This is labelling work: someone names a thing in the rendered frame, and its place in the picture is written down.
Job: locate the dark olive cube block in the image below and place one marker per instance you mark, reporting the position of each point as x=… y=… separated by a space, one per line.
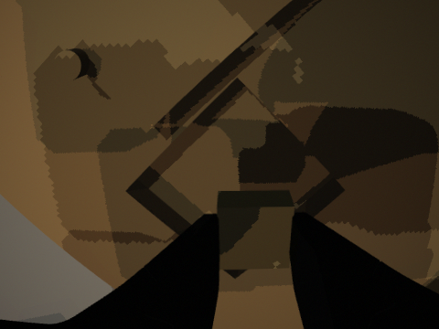
x=254 y=229

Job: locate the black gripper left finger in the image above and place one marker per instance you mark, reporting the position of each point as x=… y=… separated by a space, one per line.
x=178 y=289

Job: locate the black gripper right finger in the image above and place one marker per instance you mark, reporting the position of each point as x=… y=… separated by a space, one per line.
x=341 y=286

